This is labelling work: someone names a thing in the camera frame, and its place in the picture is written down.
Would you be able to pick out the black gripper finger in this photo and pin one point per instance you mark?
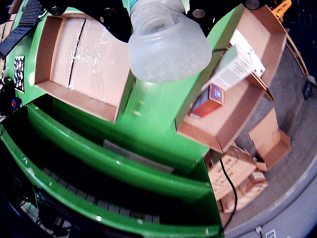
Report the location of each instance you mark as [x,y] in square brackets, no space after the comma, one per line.
[210,10]
[99,10]

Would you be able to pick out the white bottle teal label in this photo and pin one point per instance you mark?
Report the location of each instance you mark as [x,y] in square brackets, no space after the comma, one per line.
[171,54]

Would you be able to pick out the shallow cardboard tray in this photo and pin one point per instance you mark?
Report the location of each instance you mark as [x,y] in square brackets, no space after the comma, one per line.
[99,74]

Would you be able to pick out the cardboard box with rounded flaps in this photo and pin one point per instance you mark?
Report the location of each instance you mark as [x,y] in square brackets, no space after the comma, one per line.
[272,29]

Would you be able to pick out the brown cardboard box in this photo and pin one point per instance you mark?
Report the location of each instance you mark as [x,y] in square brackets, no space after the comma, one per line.
[223,124]

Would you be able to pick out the blue red small item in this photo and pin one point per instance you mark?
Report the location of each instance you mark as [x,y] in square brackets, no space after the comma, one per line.
[16,103]

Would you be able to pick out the open empty cardboard box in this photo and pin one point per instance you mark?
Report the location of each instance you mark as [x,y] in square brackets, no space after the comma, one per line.
[270,146]

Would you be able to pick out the large printed cardboard box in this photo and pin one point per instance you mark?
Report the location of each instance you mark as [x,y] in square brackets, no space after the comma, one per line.
[230,171]

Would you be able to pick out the taped cardboard box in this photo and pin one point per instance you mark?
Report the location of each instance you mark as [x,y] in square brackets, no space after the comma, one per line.
[247,191]

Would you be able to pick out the cow-print hand cream carton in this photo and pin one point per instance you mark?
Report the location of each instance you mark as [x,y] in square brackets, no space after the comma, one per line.
[250,49]

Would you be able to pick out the pale grey white carton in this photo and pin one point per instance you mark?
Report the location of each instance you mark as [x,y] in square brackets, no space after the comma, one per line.
[230,72]

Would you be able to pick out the black laptop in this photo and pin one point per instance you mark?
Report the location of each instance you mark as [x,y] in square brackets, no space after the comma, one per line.
[24,22]

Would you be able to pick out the red carton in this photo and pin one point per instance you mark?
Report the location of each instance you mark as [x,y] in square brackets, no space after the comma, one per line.
[208,104]

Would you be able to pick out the dark blue stacked crates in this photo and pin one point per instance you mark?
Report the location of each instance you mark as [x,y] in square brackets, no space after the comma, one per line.
[307,15]

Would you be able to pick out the black white patterned card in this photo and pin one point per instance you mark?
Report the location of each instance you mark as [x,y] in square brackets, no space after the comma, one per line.
[19,74]

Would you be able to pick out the green metal shelf unit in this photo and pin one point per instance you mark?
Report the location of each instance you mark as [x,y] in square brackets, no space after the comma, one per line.
[148,124]

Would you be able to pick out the black desktop device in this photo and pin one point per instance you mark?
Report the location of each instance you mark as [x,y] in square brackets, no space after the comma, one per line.
[6,96]

